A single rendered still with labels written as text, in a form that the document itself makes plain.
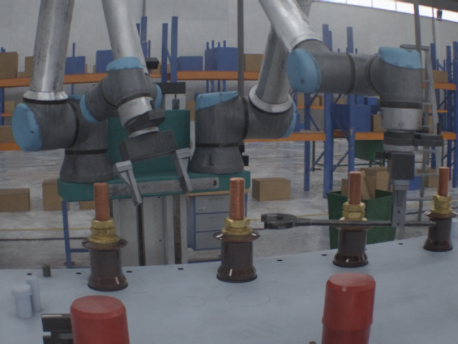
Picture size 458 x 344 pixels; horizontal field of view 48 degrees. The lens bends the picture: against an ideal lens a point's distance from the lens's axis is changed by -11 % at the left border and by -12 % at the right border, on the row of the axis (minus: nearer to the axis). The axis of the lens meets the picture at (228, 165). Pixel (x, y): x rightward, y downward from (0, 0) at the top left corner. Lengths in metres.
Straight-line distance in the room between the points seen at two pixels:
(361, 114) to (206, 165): 8.37
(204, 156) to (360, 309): 1.29
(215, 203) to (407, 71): 4.45
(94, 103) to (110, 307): 0.87
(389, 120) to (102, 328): 0.69
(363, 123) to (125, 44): 8.83
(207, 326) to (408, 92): 0.57
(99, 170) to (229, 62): 7.46
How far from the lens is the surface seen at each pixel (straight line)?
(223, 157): 1.93
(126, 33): 1.60
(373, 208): 5.33
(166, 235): 2.11
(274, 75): 1.85
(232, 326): 0.93
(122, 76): 1.36
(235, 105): 1.95
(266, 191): 9.51
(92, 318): 0.63
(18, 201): 8.95
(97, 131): 1.78
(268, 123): 1.95
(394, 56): 1.09
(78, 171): 1.77
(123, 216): 2.09
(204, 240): 5.47
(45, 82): 1.67
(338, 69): 1.15
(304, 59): 1.13
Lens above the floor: 1.73
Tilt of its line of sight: 7 degrees down
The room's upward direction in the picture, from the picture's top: straight up
